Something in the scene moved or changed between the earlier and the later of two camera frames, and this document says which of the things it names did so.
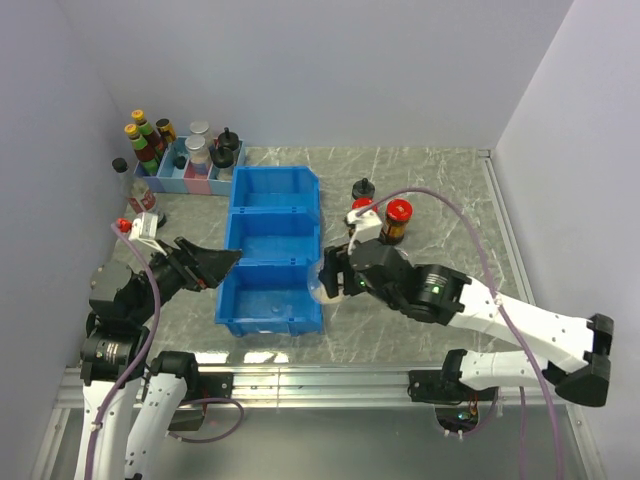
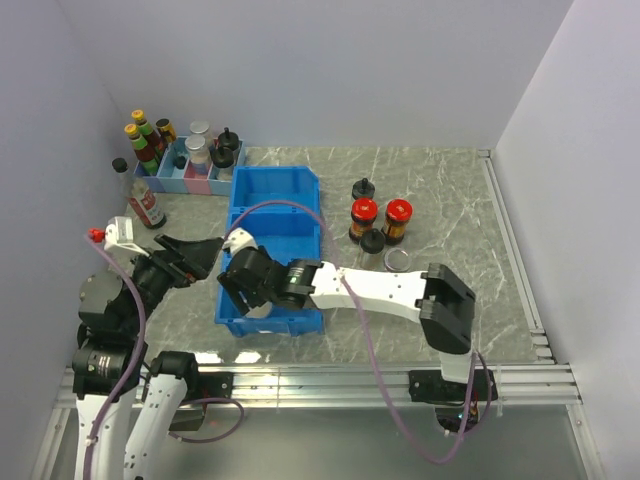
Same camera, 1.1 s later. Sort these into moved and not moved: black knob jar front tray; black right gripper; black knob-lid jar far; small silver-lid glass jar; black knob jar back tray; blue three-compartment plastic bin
Moved: black right gripper; small silver-lid glass jar
Not moved: black knob-lid jar far; blue three-compartment plastic bin; black knob jar front tray; black knob jar back tray
